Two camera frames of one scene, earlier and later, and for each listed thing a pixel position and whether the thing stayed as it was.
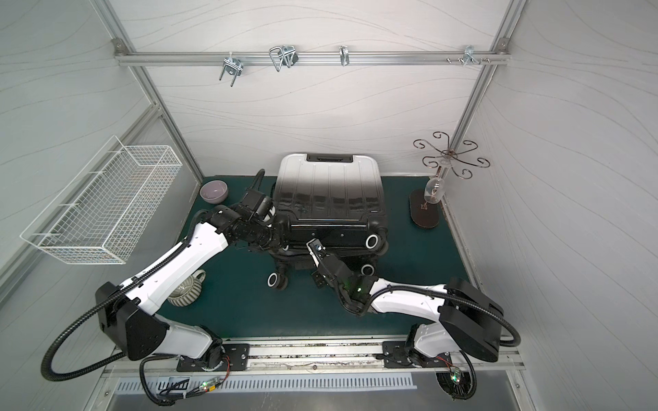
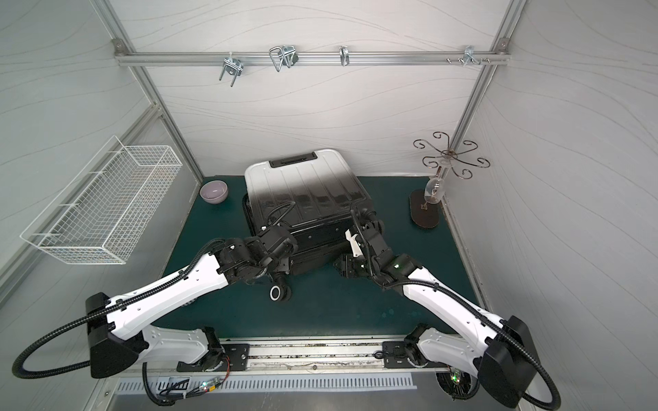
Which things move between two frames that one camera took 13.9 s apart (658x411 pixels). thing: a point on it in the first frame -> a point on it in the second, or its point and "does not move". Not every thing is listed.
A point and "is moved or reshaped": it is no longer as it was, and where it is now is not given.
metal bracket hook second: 283,56 does not move
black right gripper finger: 317,251 -> 368,220
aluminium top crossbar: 311,58 does not move
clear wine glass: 433,190 does not move
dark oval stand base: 423,213 does not move
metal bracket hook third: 343,53 does not move
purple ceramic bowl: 214,192 does not move
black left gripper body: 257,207 -> 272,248
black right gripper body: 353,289 -> 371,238
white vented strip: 188,386 does not move
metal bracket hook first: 233,66 does not move
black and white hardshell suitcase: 337,199 is moved or reshaped
